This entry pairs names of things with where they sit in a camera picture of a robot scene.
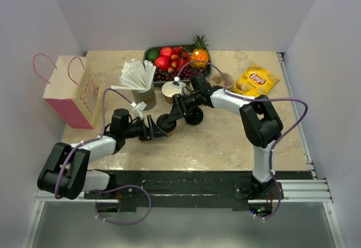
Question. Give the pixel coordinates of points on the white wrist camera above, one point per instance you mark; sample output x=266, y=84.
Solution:
x=137, y=109
x=178, y=84

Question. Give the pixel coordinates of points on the black coffee cup lid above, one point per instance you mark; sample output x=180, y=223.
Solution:
x=165, y=124

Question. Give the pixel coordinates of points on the dark green fruit tray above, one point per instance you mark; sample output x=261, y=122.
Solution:
x=189, y=48

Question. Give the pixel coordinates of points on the orange pineapple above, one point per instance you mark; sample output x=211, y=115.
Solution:
x=199, y=55

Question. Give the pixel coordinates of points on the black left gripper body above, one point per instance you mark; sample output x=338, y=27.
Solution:
x=138, y=129

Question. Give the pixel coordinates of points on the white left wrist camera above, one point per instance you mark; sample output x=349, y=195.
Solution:
x=137, y=109

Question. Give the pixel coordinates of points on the white wrapped straw bundle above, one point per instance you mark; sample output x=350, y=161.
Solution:
x=136, y=76

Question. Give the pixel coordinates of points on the brown paper coffee cup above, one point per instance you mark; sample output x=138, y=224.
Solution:
x=170, y=133

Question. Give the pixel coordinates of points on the yellow chips bag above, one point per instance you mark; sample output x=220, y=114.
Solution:
x=255, y=81

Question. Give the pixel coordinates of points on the red cherry cluster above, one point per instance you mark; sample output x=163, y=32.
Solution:
x=179, y=58

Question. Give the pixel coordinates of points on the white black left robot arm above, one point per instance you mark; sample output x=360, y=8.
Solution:
x=65, y=173

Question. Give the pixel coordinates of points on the green lime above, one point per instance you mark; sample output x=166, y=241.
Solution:
x=152, y=55

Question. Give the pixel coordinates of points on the grey metal straw holder cup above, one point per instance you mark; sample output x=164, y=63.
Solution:
x=148, y=97

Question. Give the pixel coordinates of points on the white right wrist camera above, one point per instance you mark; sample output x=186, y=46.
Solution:
x=178, y=84

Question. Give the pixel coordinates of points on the brown pulp cup carrier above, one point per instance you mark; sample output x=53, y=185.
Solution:
x=219, y=80

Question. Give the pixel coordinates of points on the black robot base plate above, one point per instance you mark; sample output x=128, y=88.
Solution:
x=179, y=189

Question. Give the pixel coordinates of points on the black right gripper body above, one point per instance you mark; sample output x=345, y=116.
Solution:
x=188, y=102

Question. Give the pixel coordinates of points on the purple grape bunch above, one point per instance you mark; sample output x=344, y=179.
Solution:
x=169, y=75

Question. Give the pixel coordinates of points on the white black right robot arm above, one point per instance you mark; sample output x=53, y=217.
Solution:
x=261, y=124

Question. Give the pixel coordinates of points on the black cup lid stack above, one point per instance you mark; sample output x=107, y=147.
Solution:
x=195, y=118

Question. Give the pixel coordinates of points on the red apple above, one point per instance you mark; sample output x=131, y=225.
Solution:
x=162, y=63
x=166, y=52

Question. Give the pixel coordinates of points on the pink white paper bag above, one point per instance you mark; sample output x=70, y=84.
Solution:
x=73, y=91

